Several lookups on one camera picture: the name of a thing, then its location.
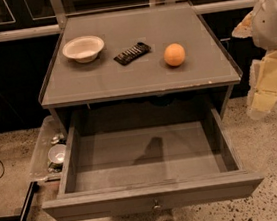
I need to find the clear plastic storage bin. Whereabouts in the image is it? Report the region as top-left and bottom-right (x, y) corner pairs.
(29, 115), (67, 182)

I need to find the black floor rail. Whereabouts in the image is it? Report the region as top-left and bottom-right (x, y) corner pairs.
(15, 182), (39, 221)

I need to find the grey top drawer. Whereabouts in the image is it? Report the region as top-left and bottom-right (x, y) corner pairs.
(42, 96), (263, 221)

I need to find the orange fruit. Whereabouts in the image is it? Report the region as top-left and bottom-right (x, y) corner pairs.
(163, 43), (185, 67)

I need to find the white paper bowl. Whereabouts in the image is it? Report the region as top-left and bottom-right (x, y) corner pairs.
(62, 36), (104, 64)

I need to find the black remote control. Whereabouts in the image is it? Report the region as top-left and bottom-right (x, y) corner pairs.
(113, 42), (151, 66)

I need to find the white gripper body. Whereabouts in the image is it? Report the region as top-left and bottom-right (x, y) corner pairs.
(251, 0), (277, 50)

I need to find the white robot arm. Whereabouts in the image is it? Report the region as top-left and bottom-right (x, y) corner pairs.
(232, 0), (277, 120)

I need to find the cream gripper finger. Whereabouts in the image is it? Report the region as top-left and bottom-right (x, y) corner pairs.
(246, 50), (277, 120)
(232, 12), (253, 39)

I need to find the grey drawer cabinet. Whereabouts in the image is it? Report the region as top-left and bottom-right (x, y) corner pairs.
(39, 2), (242, 118)

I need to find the small white bowl in bin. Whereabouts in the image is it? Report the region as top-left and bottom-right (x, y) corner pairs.
(47, 144), (66, 164)

